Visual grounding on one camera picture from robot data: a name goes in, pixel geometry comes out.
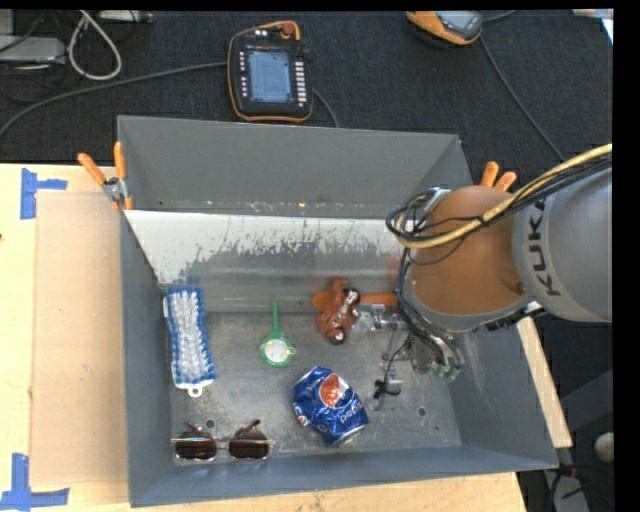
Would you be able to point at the crushed blue soda can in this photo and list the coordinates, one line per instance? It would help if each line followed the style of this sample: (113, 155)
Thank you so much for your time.
(330, 405)

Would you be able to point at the red-brown toy motorcycle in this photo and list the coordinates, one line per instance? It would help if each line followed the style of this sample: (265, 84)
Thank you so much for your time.
(337, 315)

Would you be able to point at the grey metal bin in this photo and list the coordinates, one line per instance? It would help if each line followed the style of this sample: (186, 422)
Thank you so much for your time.
(300, 170)

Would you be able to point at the brown cardboard board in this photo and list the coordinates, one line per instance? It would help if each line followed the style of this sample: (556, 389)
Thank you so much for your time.
(75, 325)

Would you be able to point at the blue and white scrub brush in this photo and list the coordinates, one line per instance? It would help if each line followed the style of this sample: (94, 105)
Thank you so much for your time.
(189, 340)

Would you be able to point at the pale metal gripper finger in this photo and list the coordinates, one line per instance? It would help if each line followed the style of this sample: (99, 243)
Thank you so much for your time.
(394, 386)
(372, 319)

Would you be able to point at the brown lens sunglasses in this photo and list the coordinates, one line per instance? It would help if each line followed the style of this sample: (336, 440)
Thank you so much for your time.
(247, 445)

